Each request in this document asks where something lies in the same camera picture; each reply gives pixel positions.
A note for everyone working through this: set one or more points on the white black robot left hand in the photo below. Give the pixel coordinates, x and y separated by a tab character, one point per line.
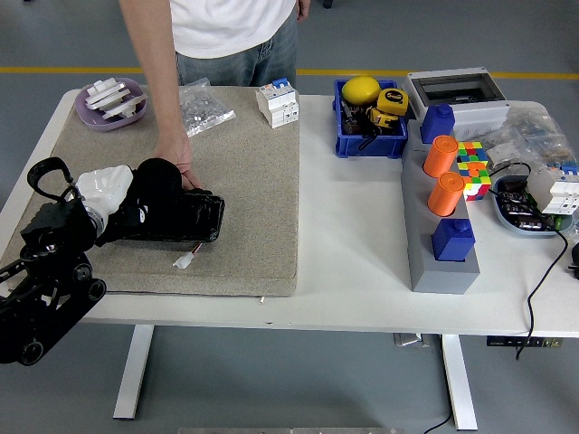
104	190

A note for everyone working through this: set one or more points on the person's left hand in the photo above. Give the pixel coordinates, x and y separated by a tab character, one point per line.
303	9

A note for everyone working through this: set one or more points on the person's right hand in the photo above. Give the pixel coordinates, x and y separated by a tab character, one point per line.
178	153

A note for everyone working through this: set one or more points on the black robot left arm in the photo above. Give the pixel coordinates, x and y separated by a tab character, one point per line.
45	289

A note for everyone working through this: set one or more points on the person's right forearm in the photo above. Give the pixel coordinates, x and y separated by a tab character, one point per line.
151	68

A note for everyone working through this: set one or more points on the black table control panel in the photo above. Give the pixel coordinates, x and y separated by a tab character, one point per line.
524	342

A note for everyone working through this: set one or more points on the black chair caster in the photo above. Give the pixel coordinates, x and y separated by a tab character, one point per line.
327	3

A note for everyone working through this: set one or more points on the clear bag of screws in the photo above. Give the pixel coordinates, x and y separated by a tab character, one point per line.
205	108

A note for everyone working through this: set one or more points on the purple bowl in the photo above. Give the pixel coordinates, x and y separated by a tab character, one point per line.
96	120

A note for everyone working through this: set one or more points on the white T-shaped plastic piece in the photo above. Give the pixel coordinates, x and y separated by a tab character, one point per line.
125	106

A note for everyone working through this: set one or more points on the person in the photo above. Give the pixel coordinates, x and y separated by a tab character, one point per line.
230	27

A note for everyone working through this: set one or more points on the grey-brown mat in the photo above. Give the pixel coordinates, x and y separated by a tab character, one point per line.
253	190

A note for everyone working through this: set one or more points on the white plastic strip stack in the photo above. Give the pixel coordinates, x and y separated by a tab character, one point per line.
107	96

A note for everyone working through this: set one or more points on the white circuit breaker blue switches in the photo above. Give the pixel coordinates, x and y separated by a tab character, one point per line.
277	102

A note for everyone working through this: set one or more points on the yellow ball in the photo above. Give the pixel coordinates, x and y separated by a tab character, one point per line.
360	90

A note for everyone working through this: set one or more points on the white notched plastic piece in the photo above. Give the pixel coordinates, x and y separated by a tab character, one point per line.
103	85

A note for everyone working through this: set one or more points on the yellow round tape measure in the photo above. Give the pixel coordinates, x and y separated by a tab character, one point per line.
393	100

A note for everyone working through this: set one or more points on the yellow black tape measure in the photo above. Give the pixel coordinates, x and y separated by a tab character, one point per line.
382	119

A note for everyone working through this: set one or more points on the blue plastic bin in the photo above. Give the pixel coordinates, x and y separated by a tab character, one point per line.
369	147

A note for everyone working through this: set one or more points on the blue block with knob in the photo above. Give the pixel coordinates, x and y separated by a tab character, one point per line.
453	242
437	125

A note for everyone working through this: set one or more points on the white table leg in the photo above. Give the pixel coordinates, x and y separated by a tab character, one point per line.
133	370
459	384

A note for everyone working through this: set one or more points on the orange cylinder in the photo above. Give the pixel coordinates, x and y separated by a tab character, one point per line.
445	195
441	156

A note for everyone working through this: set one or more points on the grey distribution box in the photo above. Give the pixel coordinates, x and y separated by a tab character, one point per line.
478	111

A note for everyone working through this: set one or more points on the multicolour puzzle cube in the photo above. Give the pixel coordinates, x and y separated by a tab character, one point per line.
476	174

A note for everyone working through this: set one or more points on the small clear bag white label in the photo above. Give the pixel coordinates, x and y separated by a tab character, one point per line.
505	154

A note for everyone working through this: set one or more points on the large clear bag of parts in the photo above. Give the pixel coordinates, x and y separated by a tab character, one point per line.
537	131

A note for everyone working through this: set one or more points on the black capacitor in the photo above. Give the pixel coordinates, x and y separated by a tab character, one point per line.
514	185
535	223
519	198

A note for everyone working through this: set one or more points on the grey block holder base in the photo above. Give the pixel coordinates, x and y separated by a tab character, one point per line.
444	276

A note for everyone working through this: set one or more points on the blue-grey bowl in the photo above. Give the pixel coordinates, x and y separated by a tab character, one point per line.
508	224

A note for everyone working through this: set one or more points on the white circuit breaker stack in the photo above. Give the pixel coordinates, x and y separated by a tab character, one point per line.
555	190

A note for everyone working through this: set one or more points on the black plug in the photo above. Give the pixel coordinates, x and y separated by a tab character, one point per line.
575	260

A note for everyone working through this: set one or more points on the metal bracket under table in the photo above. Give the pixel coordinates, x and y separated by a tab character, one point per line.
410	340

